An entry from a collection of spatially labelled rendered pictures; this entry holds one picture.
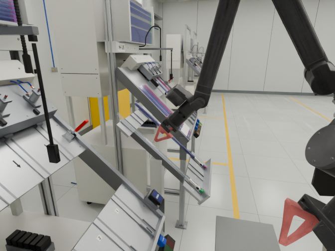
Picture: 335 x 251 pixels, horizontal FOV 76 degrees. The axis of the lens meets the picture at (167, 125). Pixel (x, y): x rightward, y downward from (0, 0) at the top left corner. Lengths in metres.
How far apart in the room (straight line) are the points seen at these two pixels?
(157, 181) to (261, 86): 7.38
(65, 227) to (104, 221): 0.37
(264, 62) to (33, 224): 7.80
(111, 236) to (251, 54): 7.74
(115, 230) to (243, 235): 0.54
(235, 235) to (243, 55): 7.37
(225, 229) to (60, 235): 0.67
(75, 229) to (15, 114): 0.54
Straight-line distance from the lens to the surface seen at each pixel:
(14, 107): 0.75
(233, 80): 8.11
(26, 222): 1.16
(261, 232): 1.06
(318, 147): 0.32
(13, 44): 0.88
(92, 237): 0.68
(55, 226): 1.09
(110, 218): 0.73
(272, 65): 8.25
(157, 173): 1.09
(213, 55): 0.73
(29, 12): 0.90
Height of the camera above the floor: 1.30
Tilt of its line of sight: 18 degrees down
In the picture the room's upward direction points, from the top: straight up
